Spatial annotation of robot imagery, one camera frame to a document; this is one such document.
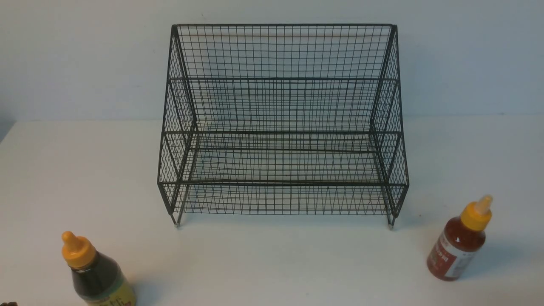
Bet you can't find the red sauce bottle yellow cap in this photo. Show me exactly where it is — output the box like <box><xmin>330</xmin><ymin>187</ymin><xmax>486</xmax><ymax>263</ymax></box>
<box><xmin>427</xmin><ymin>194</ymin><xmax>493</xmax><ymax>281</ymax></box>

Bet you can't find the black wire mesh shelf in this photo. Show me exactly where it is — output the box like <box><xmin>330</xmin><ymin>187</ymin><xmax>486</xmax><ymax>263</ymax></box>
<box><xmin>157</xmin><ymin>23</ymin><xmax>409</xmax><ymax>229</ymax></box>

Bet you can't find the dark sauce bottle yellow cap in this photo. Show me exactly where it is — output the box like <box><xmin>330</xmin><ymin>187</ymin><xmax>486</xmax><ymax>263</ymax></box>
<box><xmin>61</xmin><ymin>231</ymin><xmax>137</xmax><ymax>306</ymax></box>

